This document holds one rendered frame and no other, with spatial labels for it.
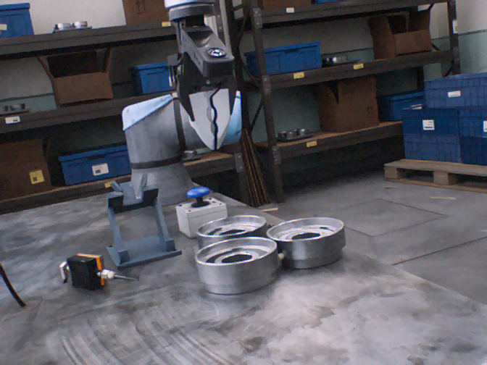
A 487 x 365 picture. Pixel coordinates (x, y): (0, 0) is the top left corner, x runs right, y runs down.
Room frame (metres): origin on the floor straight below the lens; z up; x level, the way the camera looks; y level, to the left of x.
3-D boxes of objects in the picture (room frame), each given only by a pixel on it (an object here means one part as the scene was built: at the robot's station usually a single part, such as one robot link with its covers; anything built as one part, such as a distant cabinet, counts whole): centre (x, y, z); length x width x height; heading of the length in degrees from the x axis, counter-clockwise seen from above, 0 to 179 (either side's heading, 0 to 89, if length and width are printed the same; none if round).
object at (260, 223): (0.83, 0.03, 0.82); 0.10 x 0.10 x 0.04
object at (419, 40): (5.26, -1.57, 1.19); 0.45 x 0.40 x 0.37; 105
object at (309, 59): (4.87, -0.47, 1.11); 0.52 x 0.38 x 0.22; 110
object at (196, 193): (0.98, 0.08, 0.85); 0.04 x 0.04 x 0.05
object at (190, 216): (0.99, 0.08, 0.82); 0.08 x 0.07 x 0.05; 20
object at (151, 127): (1.31, 0.18, 0.97); 0.13 x 0.12 x 0.14; 92
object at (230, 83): (0.90, 0.01, 1.04); 0.05 x 0.02 x 0.09; 110
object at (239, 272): (0.71, 0.02, 0.82); 0.10 x 0.10 x 0.04
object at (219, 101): (0.92, 0.03, 0.99); 0.06 x 0.03 x 0.09; 20
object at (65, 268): (0.76, 0.22, 0.82); 0.17 x 0.02 x 0.04; 50
